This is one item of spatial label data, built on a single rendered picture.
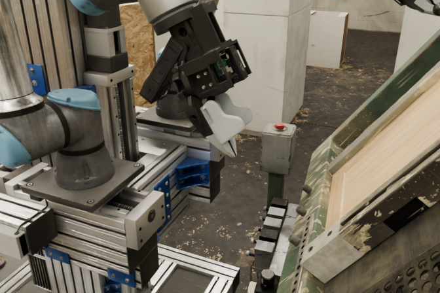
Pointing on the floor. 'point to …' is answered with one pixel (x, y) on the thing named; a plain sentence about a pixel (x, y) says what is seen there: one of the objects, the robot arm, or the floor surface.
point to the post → (274, 187)
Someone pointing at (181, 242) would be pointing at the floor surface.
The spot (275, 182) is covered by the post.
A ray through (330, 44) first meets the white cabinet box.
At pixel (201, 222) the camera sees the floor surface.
